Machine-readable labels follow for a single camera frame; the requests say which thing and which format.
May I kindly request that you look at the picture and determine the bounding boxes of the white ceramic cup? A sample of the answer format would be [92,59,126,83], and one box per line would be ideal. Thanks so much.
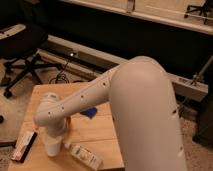
[45,143,61,157]

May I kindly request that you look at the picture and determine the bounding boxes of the black office chair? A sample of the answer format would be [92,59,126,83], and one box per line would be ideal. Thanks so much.
[0,23,62,98]

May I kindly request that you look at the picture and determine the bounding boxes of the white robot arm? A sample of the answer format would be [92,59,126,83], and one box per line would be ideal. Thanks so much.
[34,56,187,171]

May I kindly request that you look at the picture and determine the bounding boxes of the brown ceramic bowl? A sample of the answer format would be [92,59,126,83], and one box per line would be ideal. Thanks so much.
[66,116,71,130]

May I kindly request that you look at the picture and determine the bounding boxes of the black cable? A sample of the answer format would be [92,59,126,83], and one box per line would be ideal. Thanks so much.
[49,53,76,84]

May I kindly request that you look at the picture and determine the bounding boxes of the white plastic bottle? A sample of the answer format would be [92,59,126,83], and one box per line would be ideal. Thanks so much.
[64,142,102,171]

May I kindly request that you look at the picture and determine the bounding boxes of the red white box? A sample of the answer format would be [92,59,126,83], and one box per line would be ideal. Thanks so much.
[11,131,37,163]

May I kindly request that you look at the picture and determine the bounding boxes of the white baseboard rail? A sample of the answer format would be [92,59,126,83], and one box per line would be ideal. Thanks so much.
[39,35,209,102]

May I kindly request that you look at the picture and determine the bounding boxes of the blue sponge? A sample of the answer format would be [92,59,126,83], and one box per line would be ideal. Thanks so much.
[81,107,97,119]

